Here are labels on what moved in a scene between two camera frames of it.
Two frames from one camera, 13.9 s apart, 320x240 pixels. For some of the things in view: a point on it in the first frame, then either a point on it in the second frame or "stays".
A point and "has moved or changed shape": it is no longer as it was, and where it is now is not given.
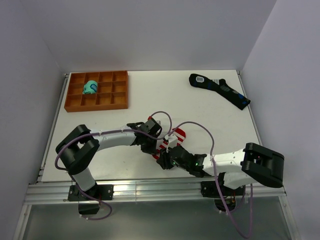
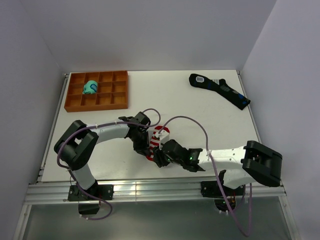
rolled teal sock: [90, 87] stays
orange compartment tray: [112, 92] stays
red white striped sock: [180, 135] has moved or changed shape
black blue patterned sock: [226, 91] stays
